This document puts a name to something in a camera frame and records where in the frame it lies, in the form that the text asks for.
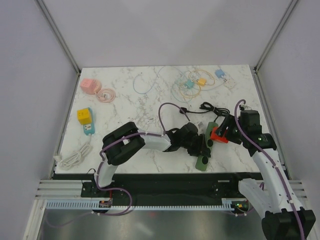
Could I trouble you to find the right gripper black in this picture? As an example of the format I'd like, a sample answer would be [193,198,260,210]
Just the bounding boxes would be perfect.
[214,113,247,145]

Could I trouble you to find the white coiled power cord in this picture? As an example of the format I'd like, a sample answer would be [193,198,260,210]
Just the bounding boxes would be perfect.
[54,142,94,172]

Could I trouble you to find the pink coiled cord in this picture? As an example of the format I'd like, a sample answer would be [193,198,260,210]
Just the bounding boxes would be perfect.
[96,87,117,104]

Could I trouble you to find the yellow charging cable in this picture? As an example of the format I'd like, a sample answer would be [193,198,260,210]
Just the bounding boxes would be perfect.
[179,70,217,100]

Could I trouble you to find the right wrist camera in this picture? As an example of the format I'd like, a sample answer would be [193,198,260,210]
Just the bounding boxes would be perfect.
[240,109,260,128]

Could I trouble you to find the teal charger plug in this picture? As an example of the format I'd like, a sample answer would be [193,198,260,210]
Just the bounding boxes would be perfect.
[183,79,195,90]

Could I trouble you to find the white adapter plug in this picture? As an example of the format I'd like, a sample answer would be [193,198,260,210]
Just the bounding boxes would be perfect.
[223,78,237,90]

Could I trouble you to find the black power cord with plug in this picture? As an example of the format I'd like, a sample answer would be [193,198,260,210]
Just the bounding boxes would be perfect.
[180,101,231,118]

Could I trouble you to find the teal power strip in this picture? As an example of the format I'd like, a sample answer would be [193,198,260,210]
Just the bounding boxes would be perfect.
[82,107,95,136]

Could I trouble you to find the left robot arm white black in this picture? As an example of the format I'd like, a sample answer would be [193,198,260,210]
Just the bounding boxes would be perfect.
[92,121,211,197]

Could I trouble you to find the blue charging cable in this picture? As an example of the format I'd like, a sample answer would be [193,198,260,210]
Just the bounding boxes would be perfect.
[132,65,227,95]

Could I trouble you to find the yellow charger plug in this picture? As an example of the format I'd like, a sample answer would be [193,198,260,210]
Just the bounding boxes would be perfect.
[196,77,207,87]

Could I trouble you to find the red cube power socket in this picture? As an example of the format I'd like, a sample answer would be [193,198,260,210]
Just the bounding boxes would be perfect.
[210,126,229,144]

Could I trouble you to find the yellow cube power socket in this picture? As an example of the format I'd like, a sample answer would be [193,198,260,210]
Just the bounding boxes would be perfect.
[76,107,93,125]

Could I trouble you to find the green power strip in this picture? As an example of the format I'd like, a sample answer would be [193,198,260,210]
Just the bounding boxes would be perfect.
[195,121,218,172]

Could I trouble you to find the pink cube power socket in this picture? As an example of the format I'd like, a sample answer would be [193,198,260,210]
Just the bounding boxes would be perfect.
[80,78,102,95]

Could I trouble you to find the blue charger plug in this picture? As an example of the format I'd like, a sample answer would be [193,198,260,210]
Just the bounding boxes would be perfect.
[215,69,226,79]

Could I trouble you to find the white slotted cable duct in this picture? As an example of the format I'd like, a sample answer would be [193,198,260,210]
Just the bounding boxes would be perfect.
[46,198,251,210]

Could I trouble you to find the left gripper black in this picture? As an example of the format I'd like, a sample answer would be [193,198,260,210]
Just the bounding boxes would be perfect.
[180,133,210,158]

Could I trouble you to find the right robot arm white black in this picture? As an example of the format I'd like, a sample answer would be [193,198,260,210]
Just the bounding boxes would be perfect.
[210,110,316,240]

